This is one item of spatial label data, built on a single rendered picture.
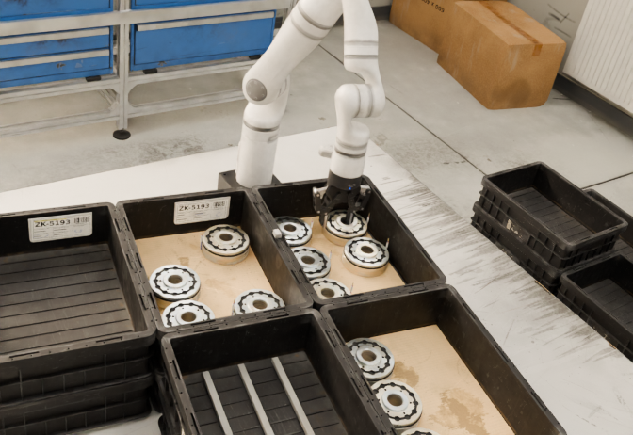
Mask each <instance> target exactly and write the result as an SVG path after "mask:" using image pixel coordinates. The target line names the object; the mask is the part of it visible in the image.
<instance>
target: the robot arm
mask: <svg viewBox="0 0 633 435"><path fill-rule="evenodd" d="M342 13H343V14H344V66H345V69H346V70H347V71H350V72H354V73H359V74H361V75H362V76H363V78H364V80H365V84H346V85H343V86H341V87H340V88H339V89H338V90H337V92H336V93H335V96H334V103H335V109H336V117H337V135H336V140H335V144H334V145H321V146H320V147H319V151H318V154H319V155H320V156H322V157H326V158H330V159H331V164H330V168H329V174H328V182H327V184H326V185H325V186H324V187H322V188H319V189H317V187H313V189H312V190H313V206H314V208H315V210H316V213H317V214H320V215H319V223H320V225H321V226H322V228H326V226H327V221H328V214H329V212H330V211H331V209H333V208H334V206H335V205H336V204H337V203H341V202H342V203H347V204H348V205H349V208H348V210H347V214H346V218H345V222H346V224H347V225H350V224H351V223H352V222H353V220H354V216H355V213H356V212H357V211H359V210H360V211H363V210H364V209H365V206H366V204H367V201H368V199H369V197H370V194H371V192H372V190H371V189H370V187H369V185H368V184H365V185H360V184H361V181H362V177H363V172H364V167H365V154H366V149H367V144H368V141H369V134H370V133H369V129H368V127H367V126H366V125H365V124H363V123H361V122H358V121H352V120H351V119H352V118H376V117H378V116H379V115H380V114H381V113H382V111H383V110H384V107H385V94H384V90H383V86H382V83H381V76H380V71H379V65H378V28H377V24H376V20H375V17H374V14H373V11H372V9H371V6H370V4H369V1H368V0H300V1H299V2H298V4H297V5H296V6H295V7H294V8H293V10H292V11H291V13H290V14H289V16H288V17H287V19H286V20H285V22H284V24H283V26H282V27H281V29H280V30H279V32H278V34H277V35H276V37H275V39H274V40H273V42H272V44H271V45H270V46H269V48H268V49H267V51H266V52H265V53H264V54H263V55H262V57H261V58H260V59H259V60H258V61H257V62H256V63H255V64H254V66H253V67H252V68H251V69H250V70H249V71H248V72H247V73H246V74H245V76H244V79H243V84H242V88H243V93H244V95H245V97H246V99H247V100H248V101H249V103H248V105H247V107H246V109H245V111H244V117H243V124H242V133H241V140H240V141H239V144H238V153H237V160H236V168H235V172H236V179H237V181H238V182H239V183H240V184H241V185H243V186H245V187H247V188H252V187H253V186H255V185H269V184H271V179H272V173H273V168H274V162H275V155H276V150H277V143H278V137H279V131H280V124H281V119H282V117H283V115H284V112H285V108H286V103H287V98H288V93H289V88H290V73H291V72H292V70H293V69H294V68H295V67H296V66H297V65H298V64H299V63H300V62H301V61H302V60H303V59H305V58H306V57H307V56H308V55H309V54H310V53H311V52H312V51H313V50H314V49H315V48H316V47H317V46H318V45H319V44H320V42H321V41H322V40H323V39H324V38H325V36H326V35H327V34H328V33H329V31H330V30H331V29H332V27H333V26H334V24H335V23H336V21H337V20H338V18H339V17H340V16H341V15H342ZM359 192H360V195H359V198H358V200H357V202H356V203H355V201H354V197H355V196H356V195H357V194H358V193H359ZM324 193H326V194H327V195H326V197H325V198H324V202H323V203H322V205H321V199H322V197H323V194H324Z"/></svg>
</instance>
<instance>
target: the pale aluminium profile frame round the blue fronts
mask: <svg viewBox="0 0 633 435"><path fill-rule="evenodd" d="M296 2H297V0H240V1H230V2H218V3H208V4H197V5H186V6H176V7H164V8H144V9H133V10H131V9H129V0H117V10H114V11H111V12H101V13H90V14H78V15H67V16H56V17H44V18H34V19H22V20H12V21H2V22H0V36H7V35H17V34H26V33H36V32H46V31H57V30H66V29H76V28H87V27H96V26H107V25H117V40H114V41H113V55H116V54H117V64H116V63H115V61H114V60H113V73H112V74H111V75H109V76H100V75H95V76H89V77H86V79H80V80H73V81H65V82H58V83H51V84H44V85H37V86H30V87H22V88H15V89H1V90H0V104H2V103H9V102H16V101H22V100H29V99H36V98H42V97H49V96H56V95H62V94H70V93H76V92H83V91H90V90H97V91H98V92H99V93H100V95H101V96H102V97H103V99H104V100H105V101H106V103H107V104H108V105H109V108H108V109H103V110H97V111H90V112H85V113H79V114H72V115H67V116H60V117H54V118H48V119H42V120H35V121H25V122H18V123H13V124H6V125H0V138H5V137H17V136H22V135H28V134H34V133H39V132H45V131H51V130H56V129H62V128H69V127H75V126H80V125H86V124H92V123H97V122H103V121H114V120H116V126H117V127H118V128H119V130H116V131H114V132H113V137H114V138H116V139H118V140H126V139H128V138H129V137H130V136H131V134H130V132H128V131H126V130H123V129H126V128H127V118H132V117H137V116H143V115H149V114H154V113H160V112H167V111H172V110H178V109H184V108H190V107H195V106H201V105H212V104H218V103H224V102H230V101H235V100H241V99H246V97H245V95H244V93H243V89H231V90H225V91H219V92H213V93H206V94H201V95H194V96H188V97H182V98H176V99H169V100H164V101H157V102H151V103H146V104H139V105H133V104H130V103H129V102H128V93H129V91H130V90H131V89H132V88H133V87H134V86H136V85H137V84H143V83H150V82H156V81H163V80H170V79H176V78H183V77H190V76H197V75H204V74H210V73H223V72H229V71H236V70H243V69H251V68H252V67H253V66H254V64H255V63H256V62H257V61H258V60H259V59H260V58H261V57H262V56H261V55H253V56H240V57H238V58H237V59H230V60H222V61H216V62H208V63H201V64H194V65H186V66H180V67H172V68H166V69H157V68H152V69H146V70H143V71H142V72H130V73H128V53H130V40H129V24H135V23H145V22H154V21H165V20H174V19H184V18H193V17H203V16H213V15H222V14H233V13H242V12H252V11H262V10H272V9H281V8H283V9H284V15H283V21H282V26H283V24H284V22H285V20H286V19H287V17H288V16H289V14H290V13H291V11H292V10H293V8H294V7H295V6H296ZM111 89H114V90H115V91H116V95H115V94H114V93H113V91H112V90H111Z"/></svg>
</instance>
